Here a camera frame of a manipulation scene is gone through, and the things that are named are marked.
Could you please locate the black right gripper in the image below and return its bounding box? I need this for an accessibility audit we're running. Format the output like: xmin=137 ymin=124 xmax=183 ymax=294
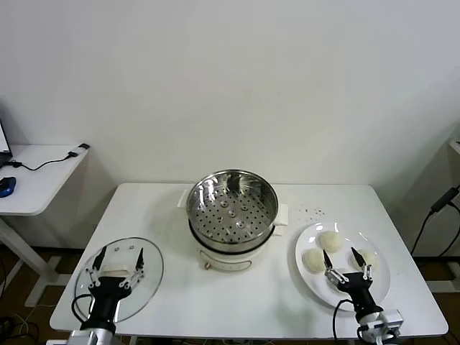
xmin=323 ymin=246 xmax=383 ymax=319

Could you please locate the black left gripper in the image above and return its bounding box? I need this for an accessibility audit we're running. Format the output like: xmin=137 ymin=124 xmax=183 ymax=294
xmin=81 ymin=246 xmax=145 ymax=330

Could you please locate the round glass pot lid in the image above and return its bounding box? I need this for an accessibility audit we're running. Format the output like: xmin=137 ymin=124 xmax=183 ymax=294
xmin=74 ymin=236 xmax=165 ymax=323

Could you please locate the perforated steel steamer basket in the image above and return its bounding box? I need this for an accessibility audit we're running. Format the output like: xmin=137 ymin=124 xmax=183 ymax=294
xmin=177 ymin=168 xmax=290 ymax=252

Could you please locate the large white plate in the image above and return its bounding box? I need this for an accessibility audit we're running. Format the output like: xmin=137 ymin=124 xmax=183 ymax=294
xmin=294 ymin=221 xmax=392 ymax=312

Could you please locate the white side desk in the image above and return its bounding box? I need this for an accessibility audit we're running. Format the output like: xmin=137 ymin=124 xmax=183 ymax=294
xmin=0 ymin=144 xmax=90 ymax=308

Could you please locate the blue computer mouse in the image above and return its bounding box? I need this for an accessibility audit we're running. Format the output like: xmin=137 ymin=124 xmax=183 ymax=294
xmin=0 ymin=176 xmax=17 ymax=198

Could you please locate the black laptop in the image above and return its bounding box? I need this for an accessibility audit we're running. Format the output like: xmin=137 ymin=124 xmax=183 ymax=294
xmin=0 ymin=118 xmax=14 ymax=168

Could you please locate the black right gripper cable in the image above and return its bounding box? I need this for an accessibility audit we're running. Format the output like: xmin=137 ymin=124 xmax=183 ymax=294
xmin=332 ymin=297 xmax=355 ymax=342

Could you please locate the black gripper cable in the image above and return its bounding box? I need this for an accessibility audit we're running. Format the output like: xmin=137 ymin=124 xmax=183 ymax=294
xmin=70 ymin=293 xmax=95 ymax=324
xmin=332 ymin=297 xmax=355 ymax=342

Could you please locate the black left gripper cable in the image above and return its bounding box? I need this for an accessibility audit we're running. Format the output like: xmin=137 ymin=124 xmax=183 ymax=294
xmin=70 ymin=293 xmax=95 ymax=324

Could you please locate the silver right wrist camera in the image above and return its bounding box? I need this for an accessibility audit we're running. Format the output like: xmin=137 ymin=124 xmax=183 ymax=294
xmin=373 ymin=308 xmax=404 ymax=337

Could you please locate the thin black desk cable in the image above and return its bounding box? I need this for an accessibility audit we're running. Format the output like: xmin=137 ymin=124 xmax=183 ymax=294
xmin=1 ymin=150 xmax=80 ymax=172

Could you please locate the black power adapter with cable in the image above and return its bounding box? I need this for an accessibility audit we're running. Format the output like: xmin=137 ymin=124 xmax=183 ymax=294
xmin=409 ymin=185 xmax=460 ymax=257

